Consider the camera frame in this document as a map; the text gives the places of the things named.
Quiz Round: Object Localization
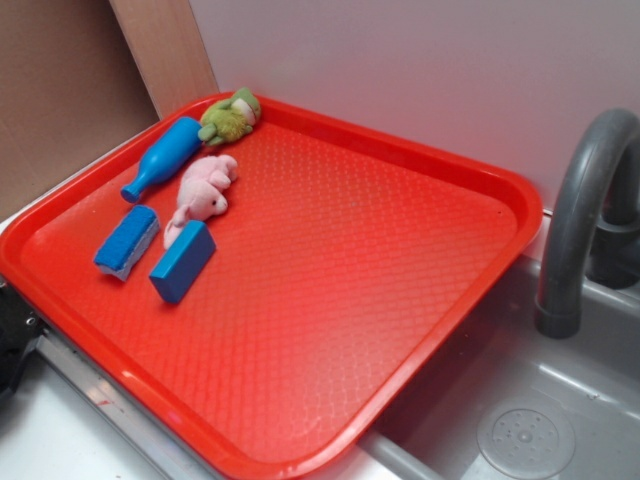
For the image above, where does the blue plastic bottle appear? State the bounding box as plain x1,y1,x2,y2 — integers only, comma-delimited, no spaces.
120,117,201,203

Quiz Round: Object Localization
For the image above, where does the red plastic tray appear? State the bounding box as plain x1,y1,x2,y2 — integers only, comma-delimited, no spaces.
1,99,542,479

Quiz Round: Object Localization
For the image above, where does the pink plush pig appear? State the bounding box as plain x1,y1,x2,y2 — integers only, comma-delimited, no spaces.
163,155,238,250

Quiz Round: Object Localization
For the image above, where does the blue rectangular block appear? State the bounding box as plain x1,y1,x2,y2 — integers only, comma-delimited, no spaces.
149,220,216,304

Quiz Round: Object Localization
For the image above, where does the green plush frog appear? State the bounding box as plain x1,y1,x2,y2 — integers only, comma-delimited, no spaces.
198,87,262,146

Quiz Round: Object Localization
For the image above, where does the blue and white sponge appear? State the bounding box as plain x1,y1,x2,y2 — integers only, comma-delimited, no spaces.
94,205,160,281

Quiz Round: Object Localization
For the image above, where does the grey plastic sink basin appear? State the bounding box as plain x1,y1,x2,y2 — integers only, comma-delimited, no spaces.
360,257,639,479

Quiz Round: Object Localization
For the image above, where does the light wooden board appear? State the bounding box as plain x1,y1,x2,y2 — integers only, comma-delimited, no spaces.
110,0,219,118

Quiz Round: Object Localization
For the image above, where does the grey toy faucet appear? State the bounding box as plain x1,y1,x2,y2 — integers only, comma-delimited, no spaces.
535,108,639,339

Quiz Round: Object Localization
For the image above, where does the grey sink drain cover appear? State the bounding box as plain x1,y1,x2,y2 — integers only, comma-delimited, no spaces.
476,397,576,479

